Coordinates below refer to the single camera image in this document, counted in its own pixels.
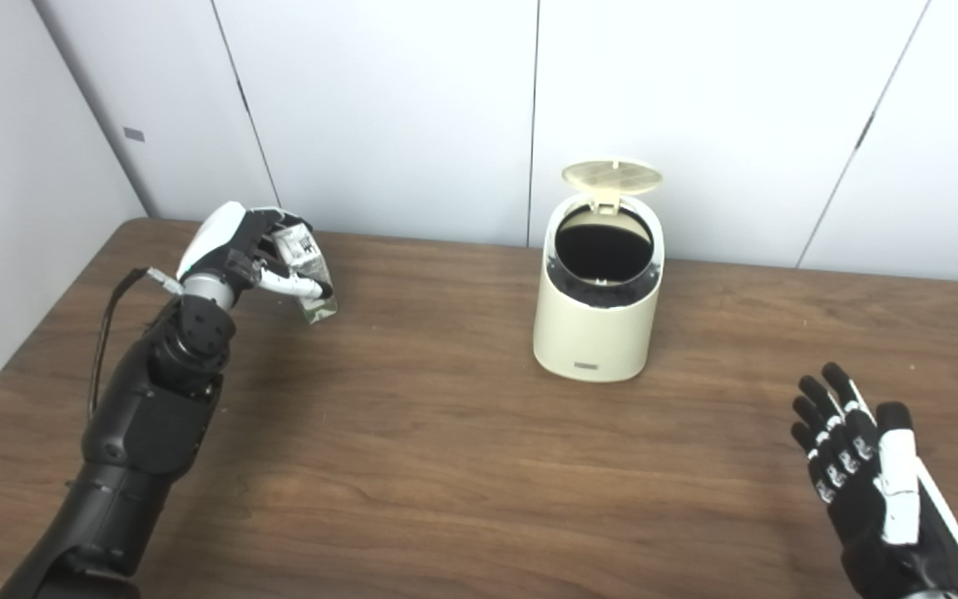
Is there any cream-colored bin body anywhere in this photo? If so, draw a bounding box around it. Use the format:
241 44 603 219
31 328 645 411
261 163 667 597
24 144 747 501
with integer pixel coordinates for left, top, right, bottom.
532 191 665 384

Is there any white green milk carton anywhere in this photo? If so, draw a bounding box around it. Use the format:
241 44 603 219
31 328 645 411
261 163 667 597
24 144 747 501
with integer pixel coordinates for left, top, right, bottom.
271 223 338 325

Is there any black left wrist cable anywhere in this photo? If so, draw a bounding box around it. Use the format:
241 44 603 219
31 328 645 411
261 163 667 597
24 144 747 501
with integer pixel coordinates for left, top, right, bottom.
86 266 185 421

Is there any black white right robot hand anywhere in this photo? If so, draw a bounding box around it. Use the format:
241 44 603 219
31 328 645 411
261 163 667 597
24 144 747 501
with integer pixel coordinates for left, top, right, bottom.
790 361 958 599

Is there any round cream bin lid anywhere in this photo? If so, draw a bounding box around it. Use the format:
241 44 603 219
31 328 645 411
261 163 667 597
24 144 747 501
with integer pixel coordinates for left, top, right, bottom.
561 159 664 215

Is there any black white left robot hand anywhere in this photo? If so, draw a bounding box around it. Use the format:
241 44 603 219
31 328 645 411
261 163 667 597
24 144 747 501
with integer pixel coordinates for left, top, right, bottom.
175 200 335 302

